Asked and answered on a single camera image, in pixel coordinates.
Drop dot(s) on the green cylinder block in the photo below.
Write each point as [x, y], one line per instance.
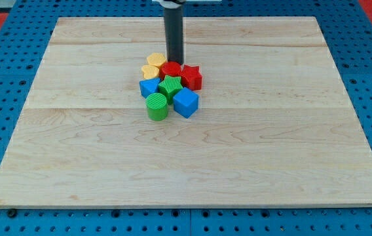
[157, 106]

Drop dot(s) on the light wooden board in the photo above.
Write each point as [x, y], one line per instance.
[275, 127]

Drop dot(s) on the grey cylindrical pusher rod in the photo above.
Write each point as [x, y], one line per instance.
[173, 25]

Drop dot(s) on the red star block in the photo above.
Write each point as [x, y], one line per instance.
[191, 77]

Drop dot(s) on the red cylinder block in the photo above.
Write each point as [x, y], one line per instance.
[172, 69]

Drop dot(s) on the blue triangle block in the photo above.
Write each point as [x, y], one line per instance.
[149, 86]

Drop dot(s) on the yellow hexagon block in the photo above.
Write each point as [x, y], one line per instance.
[156, 59]

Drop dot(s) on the green star block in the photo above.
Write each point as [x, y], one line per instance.
[169, 87]

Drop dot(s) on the yellow heart block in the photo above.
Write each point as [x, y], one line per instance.
[150, 72]

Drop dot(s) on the blue cube block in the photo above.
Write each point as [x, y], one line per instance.
[185, 102]

